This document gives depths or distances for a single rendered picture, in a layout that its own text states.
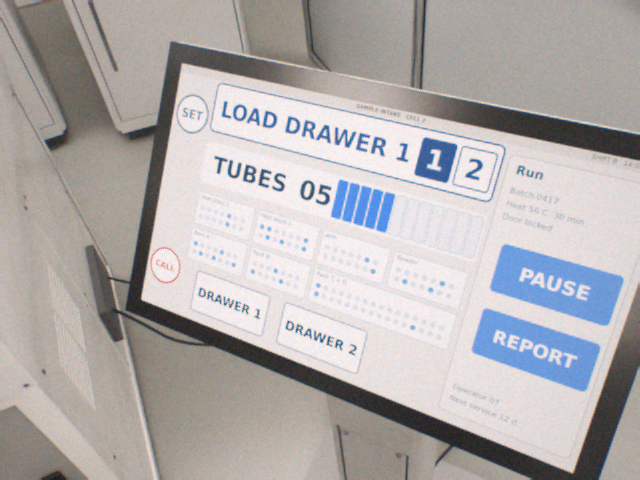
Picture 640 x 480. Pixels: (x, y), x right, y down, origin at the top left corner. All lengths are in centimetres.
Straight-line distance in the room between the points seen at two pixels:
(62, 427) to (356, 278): 61
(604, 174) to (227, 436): 135
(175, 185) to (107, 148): 202
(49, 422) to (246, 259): 50
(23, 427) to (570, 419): 77
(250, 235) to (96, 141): 216
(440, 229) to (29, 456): 79
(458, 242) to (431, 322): 8
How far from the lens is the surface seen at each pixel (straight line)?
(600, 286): 55
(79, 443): 110
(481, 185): 55
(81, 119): 292
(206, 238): 66
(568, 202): 54
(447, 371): 58
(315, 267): 60
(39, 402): 98
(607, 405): 57
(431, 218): 56
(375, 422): 91
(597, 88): 134
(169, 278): 69
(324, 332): 61
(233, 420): 172
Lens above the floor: 151
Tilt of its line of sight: 48 degrees down
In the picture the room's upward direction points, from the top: 7 degrees counter-clockwise
